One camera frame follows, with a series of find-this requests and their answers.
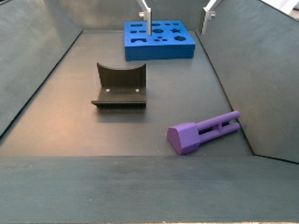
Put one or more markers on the purple three prong object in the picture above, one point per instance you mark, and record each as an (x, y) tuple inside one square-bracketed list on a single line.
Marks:
[(185, 136)]

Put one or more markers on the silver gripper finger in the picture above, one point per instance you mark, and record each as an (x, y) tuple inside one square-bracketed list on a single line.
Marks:
[(208, 13), (145, 14)]

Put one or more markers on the black curved fixture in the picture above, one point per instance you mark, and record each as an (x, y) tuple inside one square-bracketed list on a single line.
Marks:
[(121, 87)]

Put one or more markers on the blue foam shape board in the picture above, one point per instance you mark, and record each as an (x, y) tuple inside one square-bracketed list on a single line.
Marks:
[(169, 42)]

